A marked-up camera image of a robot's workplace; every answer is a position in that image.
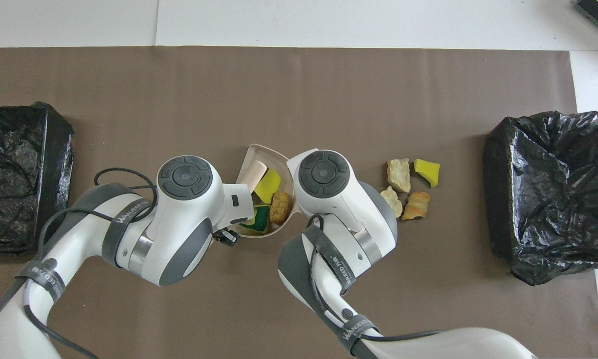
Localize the orange striped rock piece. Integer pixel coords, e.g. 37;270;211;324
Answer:
401;191;431;221

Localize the pink plastic dustpan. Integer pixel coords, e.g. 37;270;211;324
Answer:
235;144;299;239

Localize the brown paper table mat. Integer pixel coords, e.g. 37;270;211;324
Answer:
0;46;598;359

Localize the beige hand brush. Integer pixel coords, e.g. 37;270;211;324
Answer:
239;161;268;192

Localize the yellow and green sponge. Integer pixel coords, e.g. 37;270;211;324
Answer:
239;204;271;234

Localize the yellow sponge piece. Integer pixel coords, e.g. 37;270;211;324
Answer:
254;169;282;205
414;159;441;188

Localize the rounded beige rock piece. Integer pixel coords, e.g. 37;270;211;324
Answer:
380;185;403;218

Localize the crumpled black bag bin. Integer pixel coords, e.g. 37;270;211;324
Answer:
482;110;598;287

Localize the long beige rock piece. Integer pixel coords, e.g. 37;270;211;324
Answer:
387;158;411;193

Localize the brown cork-like piece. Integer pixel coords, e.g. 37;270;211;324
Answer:
269;191;293;225

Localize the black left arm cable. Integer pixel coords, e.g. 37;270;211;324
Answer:
22;167;157;359

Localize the boxy black bag bin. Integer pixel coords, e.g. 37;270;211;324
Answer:
0;102;75;257

